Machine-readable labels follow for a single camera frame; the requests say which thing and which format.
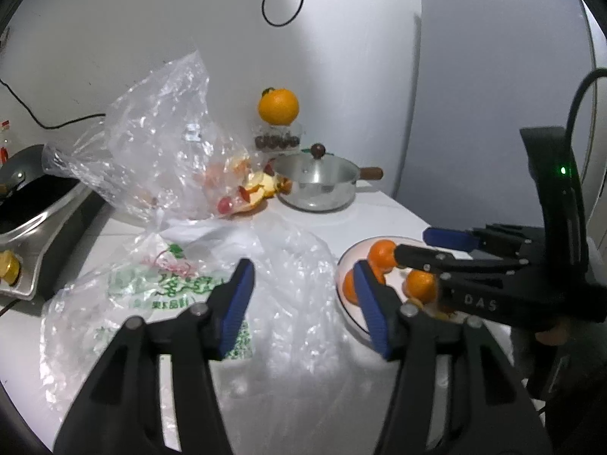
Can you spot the silver door frame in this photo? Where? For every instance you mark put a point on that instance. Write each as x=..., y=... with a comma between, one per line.
x=598, y=42

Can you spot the person's right hand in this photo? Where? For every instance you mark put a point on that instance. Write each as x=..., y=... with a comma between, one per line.
x=556, y=334

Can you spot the silver induction cooker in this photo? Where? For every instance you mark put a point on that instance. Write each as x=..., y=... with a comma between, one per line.
x=47, y=246

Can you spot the person's right forearm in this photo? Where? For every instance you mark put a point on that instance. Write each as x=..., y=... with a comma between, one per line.
x=569, y=379

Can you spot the pot lid brown knob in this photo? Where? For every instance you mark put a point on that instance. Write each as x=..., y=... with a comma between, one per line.
x=318, y=150

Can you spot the large orange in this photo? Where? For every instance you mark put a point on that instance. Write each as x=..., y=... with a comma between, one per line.
x=279, y=106

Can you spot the orange peel pile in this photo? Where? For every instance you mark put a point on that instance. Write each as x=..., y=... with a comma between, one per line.
x=263, y=187

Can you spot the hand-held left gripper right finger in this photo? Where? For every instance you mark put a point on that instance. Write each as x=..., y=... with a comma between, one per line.
x=370, y=308

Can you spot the small tangerine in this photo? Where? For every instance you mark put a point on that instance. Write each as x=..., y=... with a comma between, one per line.
x=419, y=286
x=383, y=253
x=350, y=289

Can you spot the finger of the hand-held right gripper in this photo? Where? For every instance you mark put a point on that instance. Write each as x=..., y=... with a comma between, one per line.
x=448, y=238
x=417, y=256

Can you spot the clear plastic bag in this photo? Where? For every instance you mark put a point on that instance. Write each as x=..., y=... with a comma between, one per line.
x=151, y=151

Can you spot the red cherry tomato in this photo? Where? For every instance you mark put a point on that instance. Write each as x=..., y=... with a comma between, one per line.
x=225, y=204

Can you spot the white plate black rim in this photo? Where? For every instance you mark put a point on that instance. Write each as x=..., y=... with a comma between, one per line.
x=353, y=258

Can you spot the green printed plastic bag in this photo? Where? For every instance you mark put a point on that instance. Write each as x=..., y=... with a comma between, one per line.
x=294, y=294

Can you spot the grey refrigerator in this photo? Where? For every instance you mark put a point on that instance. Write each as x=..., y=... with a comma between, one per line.
x=474, y=104

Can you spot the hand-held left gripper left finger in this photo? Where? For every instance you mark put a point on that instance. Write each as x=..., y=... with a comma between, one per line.
x=237, y=308

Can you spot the thin black rod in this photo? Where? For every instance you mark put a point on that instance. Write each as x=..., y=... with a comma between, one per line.
x=9, y=308

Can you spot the clear container of dates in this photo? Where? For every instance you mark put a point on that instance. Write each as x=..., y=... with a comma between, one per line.
x=277, y=140

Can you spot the red capped bottle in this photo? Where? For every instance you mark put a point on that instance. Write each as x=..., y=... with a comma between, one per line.
x=4, y=144

